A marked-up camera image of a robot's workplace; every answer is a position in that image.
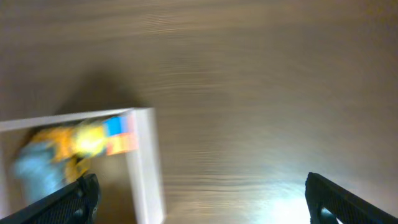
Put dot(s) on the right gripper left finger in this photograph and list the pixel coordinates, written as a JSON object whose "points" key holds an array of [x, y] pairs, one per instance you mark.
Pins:
{"points": [[77, 203]]}

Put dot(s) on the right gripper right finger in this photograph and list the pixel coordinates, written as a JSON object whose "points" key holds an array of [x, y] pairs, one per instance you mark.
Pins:
{"points": [[330, 203]]}

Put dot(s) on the yellow grey toy truck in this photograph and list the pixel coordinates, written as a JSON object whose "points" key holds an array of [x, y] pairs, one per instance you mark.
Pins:
{"points": [[47, 163]]}

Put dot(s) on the white cardboard box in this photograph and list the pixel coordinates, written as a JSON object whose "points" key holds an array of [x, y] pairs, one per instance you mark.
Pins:
{"points": [[142, 161]]}

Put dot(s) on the yellow minion ball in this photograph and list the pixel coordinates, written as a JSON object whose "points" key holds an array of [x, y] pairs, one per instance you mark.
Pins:
{"points": [[89, 140]]}

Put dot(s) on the colourful puzzle cube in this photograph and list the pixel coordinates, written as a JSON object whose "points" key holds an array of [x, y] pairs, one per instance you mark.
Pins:
{"points": [[120, 134]]}

